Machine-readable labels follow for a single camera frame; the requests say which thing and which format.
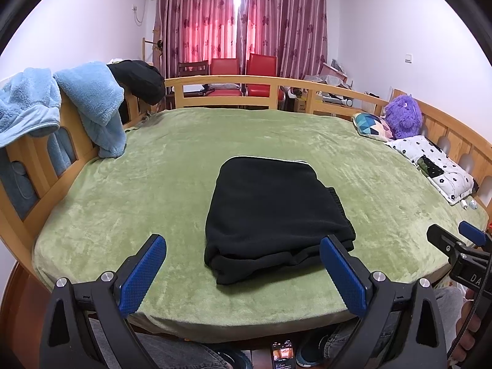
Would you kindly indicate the person's left shoe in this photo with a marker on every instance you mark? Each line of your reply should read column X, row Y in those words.
column 234, row 359

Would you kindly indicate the wooden coat rack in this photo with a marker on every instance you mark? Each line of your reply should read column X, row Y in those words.
column 152, row 52

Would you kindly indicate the red floral curtain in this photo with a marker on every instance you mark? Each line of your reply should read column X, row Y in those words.
column 200, row 15

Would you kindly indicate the black smartphone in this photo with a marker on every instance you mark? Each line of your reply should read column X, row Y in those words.
column 283, row 353

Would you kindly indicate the person's shoe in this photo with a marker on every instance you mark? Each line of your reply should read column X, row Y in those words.
column 311, row 349
column 234, row 359

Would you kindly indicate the clear plastic packaging pile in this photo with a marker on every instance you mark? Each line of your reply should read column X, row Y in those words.
column 330, row 75

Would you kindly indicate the person's right hand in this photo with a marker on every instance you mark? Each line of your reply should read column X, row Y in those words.
column 463, row 334

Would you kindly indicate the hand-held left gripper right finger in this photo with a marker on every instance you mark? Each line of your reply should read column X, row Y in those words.
column 344, row 276

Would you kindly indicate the cardboard box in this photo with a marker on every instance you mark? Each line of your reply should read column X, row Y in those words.
column 301, row 105

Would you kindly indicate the light blue fleece robe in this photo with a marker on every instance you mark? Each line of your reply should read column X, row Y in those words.
column 23, row 103

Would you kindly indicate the geometric patterned pillow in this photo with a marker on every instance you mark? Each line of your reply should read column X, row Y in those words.
column 371, row 125

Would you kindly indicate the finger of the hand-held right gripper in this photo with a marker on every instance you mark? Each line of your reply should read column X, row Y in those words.
column 442, row 240
column 472, row 232

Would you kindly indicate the black pants with white stripe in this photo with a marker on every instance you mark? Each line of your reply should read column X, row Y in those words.
column 269, row 207

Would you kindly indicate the black garment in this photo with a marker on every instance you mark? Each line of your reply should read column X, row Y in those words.
column 142, row 80

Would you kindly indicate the red chair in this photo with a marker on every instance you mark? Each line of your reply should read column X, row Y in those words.
column 262, row 65
column 225, row 67

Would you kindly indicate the person's right shoe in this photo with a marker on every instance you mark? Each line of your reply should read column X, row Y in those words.
column 311, row 349

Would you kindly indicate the white handheld vacuum cleaner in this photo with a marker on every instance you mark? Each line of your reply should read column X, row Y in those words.
column 336, row 100

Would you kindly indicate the wooden bed frame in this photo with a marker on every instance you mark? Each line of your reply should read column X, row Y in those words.
column 230, row 80

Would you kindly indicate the dark wooden chair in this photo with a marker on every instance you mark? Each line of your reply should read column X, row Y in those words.
column 192, row 68

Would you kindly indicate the green fleece blanket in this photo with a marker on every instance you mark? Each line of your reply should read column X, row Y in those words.
column 153, row 184

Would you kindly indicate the white floral pillow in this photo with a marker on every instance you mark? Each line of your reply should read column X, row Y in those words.
column 407, row 148

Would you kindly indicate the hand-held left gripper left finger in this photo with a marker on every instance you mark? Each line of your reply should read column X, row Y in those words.
column 142, row 276

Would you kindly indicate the purple plush toy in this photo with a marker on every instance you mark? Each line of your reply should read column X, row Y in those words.
column 403, row 115

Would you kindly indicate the light blue fleece blanket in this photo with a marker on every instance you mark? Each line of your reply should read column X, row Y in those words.
column 92, row 96

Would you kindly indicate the person's grey jeans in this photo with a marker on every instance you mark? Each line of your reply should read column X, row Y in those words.
column 184, row 353

